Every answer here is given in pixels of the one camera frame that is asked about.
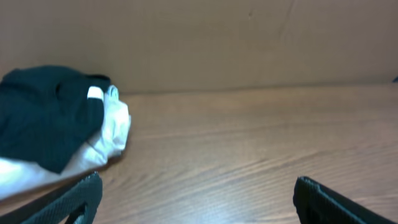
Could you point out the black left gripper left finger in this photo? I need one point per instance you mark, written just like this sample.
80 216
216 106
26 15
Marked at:
76 202

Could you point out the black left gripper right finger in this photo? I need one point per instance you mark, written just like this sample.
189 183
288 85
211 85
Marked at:
317 204

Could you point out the black t-shirt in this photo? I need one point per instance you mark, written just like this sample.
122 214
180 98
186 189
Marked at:
48 112

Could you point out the folded white garment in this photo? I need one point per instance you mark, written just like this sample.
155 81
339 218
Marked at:
20 176

